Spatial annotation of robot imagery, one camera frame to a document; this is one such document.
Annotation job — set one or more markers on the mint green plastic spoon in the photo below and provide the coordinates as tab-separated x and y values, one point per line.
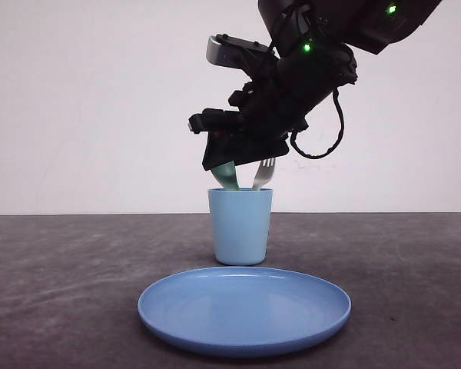
226	176

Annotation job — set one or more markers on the white plastic fork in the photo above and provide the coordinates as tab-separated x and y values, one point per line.
264	174

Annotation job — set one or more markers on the light blue plastic cup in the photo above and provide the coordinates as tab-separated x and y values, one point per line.
240	224

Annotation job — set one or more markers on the blue plastic plate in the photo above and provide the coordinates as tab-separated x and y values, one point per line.
243	312

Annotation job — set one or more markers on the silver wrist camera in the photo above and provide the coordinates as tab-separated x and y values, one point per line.
226	51

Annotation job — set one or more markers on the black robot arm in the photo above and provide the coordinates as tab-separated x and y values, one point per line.
368	25

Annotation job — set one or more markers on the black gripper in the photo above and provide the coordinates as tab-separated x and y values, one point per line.
273	103

